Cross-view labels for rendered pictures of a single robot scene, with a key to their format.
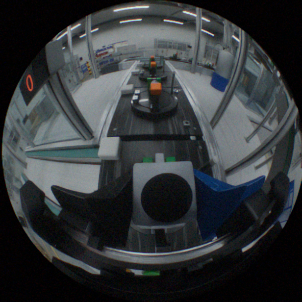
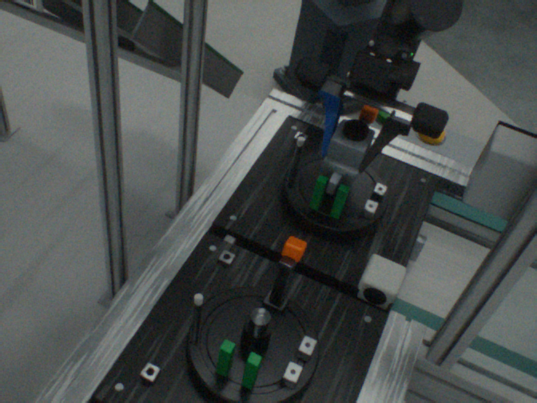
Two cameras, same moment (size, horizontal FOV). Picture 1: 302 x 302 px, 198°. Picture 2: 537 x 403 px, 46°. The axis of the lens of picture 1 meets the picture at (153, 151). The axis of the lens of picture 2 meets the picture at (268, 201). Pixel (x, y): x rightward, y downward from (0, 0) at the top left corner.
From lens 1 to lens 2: 0.72 m
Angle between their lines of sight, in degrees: 69
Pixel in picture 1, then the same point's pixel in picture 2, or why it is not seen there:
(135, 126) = (324, 305)
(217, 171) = (218, 185)
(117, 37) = not seen: outside the picture
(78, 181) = not seen: hidden behind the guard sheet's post
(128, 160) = (354, 253)
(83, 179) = not seen: hidden behind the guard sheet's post
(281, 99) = (148, 25)
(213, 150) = (199, 209)
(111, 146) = (379, 267)
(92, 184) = (436, 287)
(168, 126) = (262, 275)
